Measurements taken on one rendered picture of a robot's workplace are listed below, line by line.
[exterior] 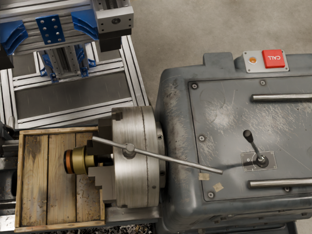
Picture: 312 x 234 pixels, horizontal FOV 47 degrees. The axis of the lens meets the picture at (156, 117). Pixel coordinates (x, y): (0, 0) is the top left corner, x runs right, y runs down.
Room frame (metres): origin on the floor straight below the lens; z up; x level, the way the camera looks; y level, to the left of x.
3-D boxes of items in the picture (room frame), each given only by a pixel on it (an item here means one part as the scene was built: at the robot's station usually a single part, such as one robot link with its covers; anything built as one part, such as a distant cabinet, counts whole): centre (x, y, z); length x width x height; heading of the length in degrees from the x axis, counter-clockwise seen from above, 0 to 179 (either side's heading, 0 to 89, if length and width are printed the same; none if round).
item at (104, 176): (0.21, 0.11, 1.09); 0.12 x 0.11 x 0.05; 15
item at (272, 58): (0.65, -0.32, 1.26); 0.06 x 0.06 x 0.02; 15
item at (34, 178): (0.25, 0.30, 0.89); 0.36 x 0.30 x 0.04; 15
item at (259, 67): (0.64, -0.30, 1.23); 0.13 x 0.08 x 0.05; 105
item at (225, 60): (0.60, -0.16, 1.24); 0.09 x 0.08 x 0.03; 105
